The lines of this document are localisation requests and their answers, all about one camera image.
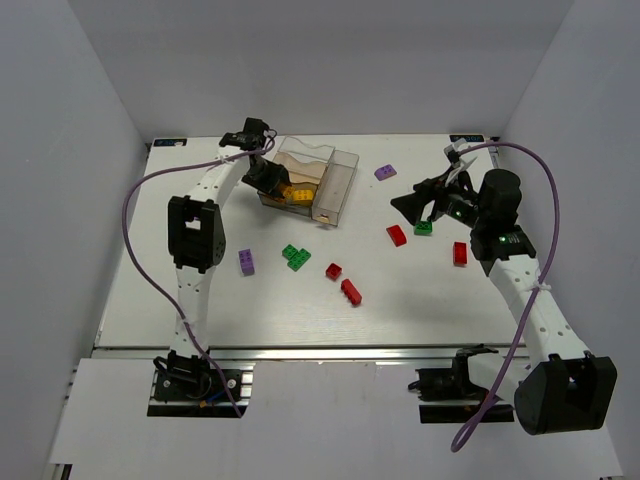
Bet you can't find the green upside-down 2x3 lego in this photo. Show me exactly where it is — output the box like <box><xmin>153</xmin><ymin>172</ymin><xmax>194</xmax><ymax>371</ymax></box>
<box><xmin>413</xmin><ymin>220</ymin><xmax>433</xmax><ymax>236</ymax></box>

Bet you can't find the aluminium rail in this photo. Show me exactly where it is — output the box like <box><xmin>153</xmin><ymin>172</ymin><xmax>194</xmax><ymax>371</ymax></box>
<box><xmin>487</xmin><ymin>136</ymin><xmax>501</xmax><ymax>168</ymax></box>
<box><xmin>92</xmin><ymin>344</ymin><xmax>531</xmax><ymax>362</ymax></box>

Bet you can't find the dark label sticker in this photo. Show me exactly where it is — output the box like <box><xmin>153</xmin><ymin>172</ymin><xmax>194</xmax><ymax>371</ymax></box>
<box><xmin>449</xmin><ymin>134</ymin><xmax>485</xmax><ymax>143</ymax></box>
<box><xmin>152</xmin><ymin>138</ymin><xmax>188</xmax><ymax>148</ymax></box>

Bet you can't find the purple sloped lego brick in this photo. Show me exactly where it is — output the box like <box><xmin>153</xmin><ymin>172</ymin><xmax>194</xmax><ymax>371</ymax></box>
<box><xmin>374</xmin><ymin>164</ymin><xmax>397</xmax><ymax>181</ymax></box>

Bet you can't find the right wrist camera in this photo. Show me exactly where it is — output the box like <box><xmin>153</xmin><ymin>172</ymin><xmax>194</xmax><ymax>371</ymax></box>
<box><xmin>444</xmin><ymin>137</ymin><xmax>477</xmax><ymax>186</ymax></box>

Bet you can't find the dark label sticker left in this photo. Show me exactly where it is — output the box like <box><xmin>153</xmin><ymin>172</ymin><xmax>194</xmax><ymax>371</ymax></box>
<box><xmin>152</xmin><ymin>138</ymin><xmax>188</xmax><ymax>148</ymax></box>

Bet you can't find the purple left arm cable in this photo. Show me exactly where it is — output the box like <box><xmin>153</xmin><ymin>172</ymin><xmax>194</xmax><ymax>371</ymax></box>
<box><xmin>122</xmin><ymin>129</ymin><xmax>279</xmax><ymax>419</ymax></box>

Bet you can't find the yellow 2x4 lego brick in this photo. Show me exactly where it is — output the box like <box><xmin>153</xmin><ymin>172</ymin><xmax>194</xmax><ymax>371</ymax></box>
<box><xmin>279</xmin><ymin>184</ymin><xmax>295</xmax><ymax>201</ymax></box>

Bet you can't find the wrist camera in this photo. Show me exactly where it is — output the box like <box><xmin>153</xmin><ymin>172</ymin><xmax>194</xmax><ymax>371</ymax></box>
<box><xmin>444</xmin><ymin>137</ymin><xmax>477</xmax><ymax>186</ymax></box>
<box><xmin>219</xmin><ymin>117</ymin><xmax>270</xmax><ymax>151</ymax></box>

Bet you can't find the dark label sticker right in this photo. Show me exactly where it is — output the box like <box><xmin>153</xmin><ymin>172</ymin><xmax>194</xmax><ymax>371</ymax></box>
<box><xmin>449</xmin><ymin>134</ymin><xmax>485</xmax><ymax>143</ymax></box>

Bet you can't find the red curved lego brick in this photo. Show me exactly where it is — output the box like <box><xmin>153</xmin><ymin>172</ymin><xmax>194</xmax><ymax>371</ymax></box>
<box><xmin>386</xmin><ymin>225</ymin><xmax>407</xmax><ymax>247</ymax></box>

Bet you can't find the red 2x2 lego brick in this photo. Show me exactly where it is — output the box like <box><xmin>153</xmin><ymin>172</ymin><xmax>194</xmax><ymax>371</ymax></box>
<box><xmin>325</xmin><ymin>263</ymin><xmax>342</xmax><ymax>281</ymax></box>

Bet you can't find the purple 2x4 lego brick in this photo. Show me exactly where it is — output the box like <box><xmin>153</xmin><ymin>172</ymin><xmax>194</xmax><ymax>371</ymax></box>
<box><xmin>238</xmin><ymin>249</ymin><xmax>255</xmax><ymax>276</ymax></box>

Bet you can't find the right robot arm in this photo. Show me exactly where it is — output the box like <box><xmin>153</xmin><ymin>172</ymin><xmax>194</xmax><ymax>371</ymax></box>
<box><xmin>390</xmin><ymin>169</ymin><xmax>617</xmax><ymax>441</ymax></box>

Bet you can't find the aluminium front rail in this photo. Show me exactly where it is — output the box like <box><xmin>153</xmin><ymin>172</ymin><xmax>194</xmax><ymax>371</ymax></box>
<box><xmin>92</xmin><ymin>344</ymin><xmax>531</xmax><ymax>362</ymax></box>

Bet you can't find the red 2x4 lego on side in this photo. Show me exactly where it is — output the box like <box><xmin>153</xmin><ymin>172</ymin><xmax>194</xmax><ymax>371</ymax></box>
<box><xmin>341</xmin><ymin>279</ymin><xmax>362</xmax><ymax>306</ymax></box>

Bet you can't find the yellow rounded lego brick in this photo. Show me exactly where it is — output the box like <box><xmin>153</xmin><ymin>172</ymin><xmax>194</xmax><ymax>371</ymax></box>
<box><xmin>291</xmin><ymin>189</ymin><xmax>315</xmax><ymax>206</ymax></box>

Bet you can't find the red lego brick far right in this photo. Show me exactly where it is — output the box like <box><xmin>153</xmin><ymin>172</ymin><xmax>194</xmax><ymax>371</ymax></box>
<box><xmin>453</xmin><ymin>241</ymin><xmax>468</xmax><ymax>267</ymax></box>

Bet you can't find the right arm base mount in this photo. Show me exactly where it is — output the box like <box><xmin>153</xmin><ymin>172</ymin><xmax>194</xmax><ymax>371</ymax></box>
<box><xmin>407</xmin><ymin>344</ymin><xmax>503</xmax><ymax>425</ymax></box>

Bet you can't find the green 2x2 lego brick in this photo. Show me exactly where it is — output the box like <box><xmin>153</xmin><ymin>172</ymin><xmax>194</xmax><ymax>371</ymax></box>
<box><xmin>282</xmin><ymin>244</ymin><xmax>299</xmax><ymax>260</ymax></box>

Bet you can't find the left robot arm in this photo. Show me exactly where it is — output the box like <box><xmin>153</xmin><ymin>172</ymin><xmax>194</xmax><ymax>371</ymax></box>
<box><xmin>168</xmin><ymin>117</ymin><xmax>291</xmax><ymax>359</ymax></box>

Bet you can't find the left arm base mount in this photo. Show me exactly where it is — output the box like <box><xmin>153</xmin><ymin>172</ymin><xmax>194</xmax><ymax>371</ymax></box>
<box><xmin>147</xmin><ymin>352</ymin><xmax>250</xmax><ymax>418</ymax></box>

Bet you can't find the clear long drawer box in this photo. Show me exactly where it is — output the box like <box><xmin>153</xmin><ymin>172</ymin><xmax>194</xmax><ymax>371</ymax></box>
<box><xmin>311</xmin><ymin>150</ymin><xmax>359</xmax><ymax>226</ymax></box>

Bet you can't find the aluminium right side rail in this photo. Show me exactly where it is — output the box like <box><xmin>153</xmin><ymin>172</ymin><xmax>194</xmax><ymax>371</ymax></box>
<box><xmin>487</xmin><ymin>136</ymin><xmax>501</xmax><ymax>168</ymax></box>

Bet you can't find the green 2x4 lego brick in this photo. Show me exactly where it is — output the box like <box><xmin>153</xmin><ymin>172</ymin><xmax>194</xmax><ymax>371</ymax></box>
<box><xmin>287</xmin><ymin>248</ymin><xmax>311</xmax><ymax>272</ymax></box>

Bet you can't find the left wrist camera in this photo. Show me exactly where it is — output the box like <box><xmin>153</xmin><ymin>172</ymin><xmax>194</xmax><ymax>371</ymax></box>
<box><xmin>219</xmin><ymin>117</ymin><xmax>270</xmax><ymax>151</ymax></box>

